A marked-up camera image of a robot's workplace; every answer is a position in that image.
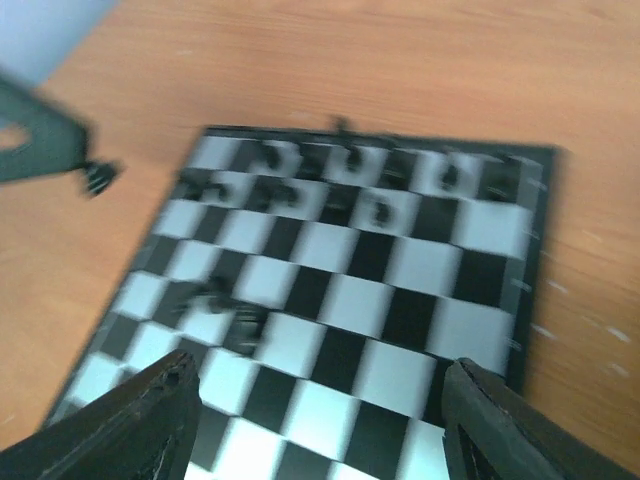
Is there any black piece new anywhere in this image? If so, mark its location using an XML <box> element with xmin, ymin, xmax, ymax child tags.
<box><xmin>256</xmin><ymin>141</ymin><xmax>301</xmax><ymax>176</ymax></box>

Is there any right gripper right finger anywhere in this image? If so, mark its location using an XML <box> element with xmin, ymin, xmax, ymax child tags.
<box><xmin>442</xmin><ymin>358</ymin><xmax>637</xmax><ymax>480</ymax></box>

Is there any black piece back row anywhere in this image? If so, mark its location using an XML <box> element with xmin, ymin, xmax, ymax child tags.
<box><xmin>327</xmin><ymin>116</ymin><xmax>364</xmax><ymax>184</ymax></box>

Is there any black and silver chessboard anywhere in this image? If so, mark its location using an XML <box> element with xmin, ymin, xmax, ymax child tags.
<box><xmin>48</xmin><ymin>127</ymin><xmax>558</xmax><ymax>479</ymax></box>

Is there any black chess pieces cluster centre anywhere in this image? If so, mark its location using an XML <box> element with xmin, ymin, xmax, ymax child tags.
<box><xmin>171</xmin><ymin>275</ymin><xmax>269</xmax><ymax>357</ymax></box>

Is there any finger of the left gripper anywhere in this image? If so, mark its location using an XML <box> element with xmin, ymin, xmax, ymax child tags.
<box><xmin>1</xmin><ymin>72</ymin><xmax>93</xmax><ymax>185</ymax></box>

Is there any black pawn second row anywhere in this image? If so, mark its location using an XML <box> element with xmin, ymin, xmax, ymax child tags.
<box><xmin>256</xmin><ymin>183</ymin><xmax>300</xmax><ymax>210</ymax></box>

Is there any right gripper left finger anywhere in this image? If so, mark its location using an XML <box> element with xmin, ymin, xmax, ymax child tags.
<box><xmin>1</xmin><ymin>350</ymin><xmax>200</xmax><ymax>479</ymax></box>

